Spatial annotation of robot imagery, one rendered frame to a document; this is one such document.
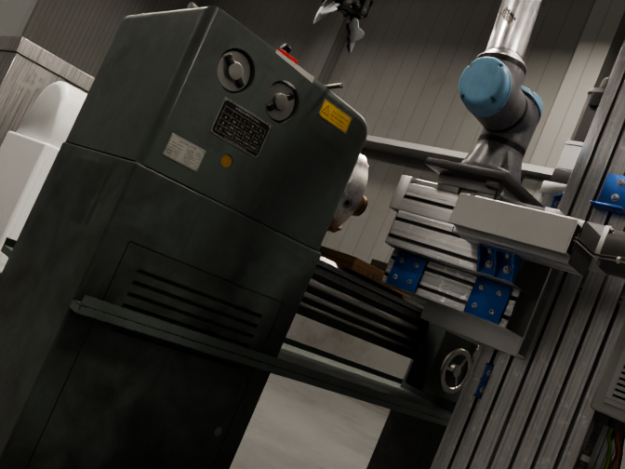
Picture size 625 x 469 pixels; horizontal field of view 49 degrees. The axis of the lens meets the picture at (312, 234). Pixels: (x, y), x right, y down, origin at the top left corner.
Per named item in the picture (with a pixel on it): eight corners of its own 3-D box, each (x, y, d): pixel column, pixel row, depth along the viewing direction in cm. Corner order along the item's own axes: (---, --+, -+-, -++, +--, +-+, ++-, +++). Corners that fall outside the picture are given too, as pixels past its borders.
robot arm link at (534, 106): (533, 159, 165) (553, 109, 167) (514, 136, 155) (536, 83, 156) (488, 150, 173) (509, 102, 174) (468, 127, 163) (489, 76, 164)
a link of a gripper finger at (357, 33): (360, 52, 192) (358, 18, 189) (346, 52, 196) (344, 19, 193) (368, 51, 193) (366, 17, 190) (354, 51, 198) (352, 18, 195)
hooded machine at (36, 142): (-58, 248, 489) (29, 69, 500) (24, 274, 538) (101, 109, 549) (-13, 281, 437) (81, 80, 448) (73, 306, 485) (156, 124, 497)
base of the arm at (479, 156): (526, 199, 164) (542, 162, 165) (500, 175, 153) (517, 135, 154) (473, 188, 175) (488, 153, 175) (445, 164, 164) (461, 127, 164)
